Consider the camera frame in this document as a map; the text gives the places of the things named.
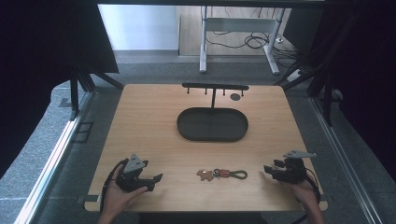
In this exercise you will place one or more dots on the white power strip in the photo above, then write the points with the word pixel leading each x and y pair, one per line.
pixel 294 75

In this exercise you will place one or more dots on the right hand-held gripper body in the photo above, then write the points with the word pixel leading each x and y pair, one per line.
pixel 292 171

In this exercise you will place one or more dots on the black curtain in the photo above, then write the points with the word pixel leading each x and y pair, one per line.
pixel 358 62
pixel 40 62

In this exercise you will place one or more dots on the aluminium floor rail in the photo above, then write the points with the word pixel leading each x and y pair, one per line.
pixel 46 168
pixel 342 158

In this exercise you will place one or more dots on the person's left hand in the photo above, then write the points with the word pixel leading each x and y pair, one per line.
pixel 115 199

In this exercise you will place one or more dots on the black metal stand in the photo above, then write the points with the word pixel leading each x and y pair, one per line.
pixel 79 87
pixel 320 77

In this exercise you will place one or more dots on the round dark table grommet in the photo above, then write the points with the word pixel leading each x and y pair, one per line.
pixel 235 97

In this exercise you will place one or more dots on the white desk frame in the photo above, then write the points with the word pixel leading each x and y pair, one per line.
pixel 238 25

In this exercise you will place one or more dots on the black key rack with tray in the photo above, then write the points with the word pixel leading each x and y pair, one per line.
pixel 212 126

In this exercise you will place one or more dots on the person's right hand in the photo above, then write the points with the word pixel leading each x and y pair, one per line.
pixel 303 194

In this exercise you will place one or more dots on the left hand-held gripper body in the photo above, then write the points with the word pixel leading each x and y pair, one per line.
pixel 132 177

